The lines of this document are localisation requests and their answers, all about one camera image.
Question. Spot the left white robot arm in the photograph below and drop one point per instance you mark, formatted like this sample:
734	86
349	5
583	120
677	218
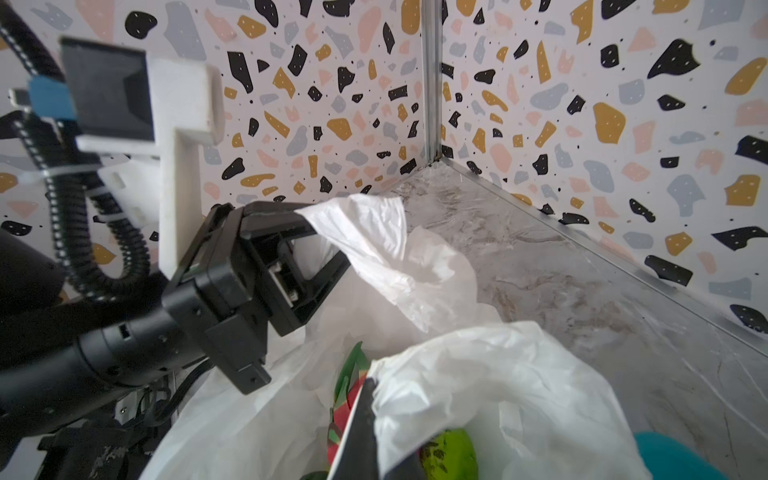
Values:
92	382

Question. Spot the silver corner frame post left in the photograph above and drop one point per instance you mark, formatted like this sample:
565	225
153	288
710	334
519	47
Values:
431	23

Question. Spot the green custard apple fruit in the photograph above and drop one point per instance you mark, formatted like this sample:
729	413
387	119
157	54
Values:
450	456

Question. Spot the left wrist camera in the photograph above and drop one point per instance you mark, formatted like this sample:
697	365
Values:
159	112

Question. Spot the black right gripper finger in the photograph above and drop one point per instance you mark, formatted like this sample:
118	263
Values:
356	457

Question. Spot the white plastic bag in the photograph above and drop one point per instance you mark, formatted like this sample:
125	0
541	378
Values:
441	360

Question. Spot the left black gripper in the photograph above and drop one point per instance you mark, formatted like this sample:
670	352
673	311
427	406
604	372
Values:
214	298

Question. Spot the teal plastic basket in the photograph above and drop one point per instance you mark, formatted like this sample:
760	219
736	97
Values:
667	459

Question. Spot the red dragon fruit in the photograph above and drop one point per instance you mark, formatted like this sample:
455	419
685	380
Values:
351	378

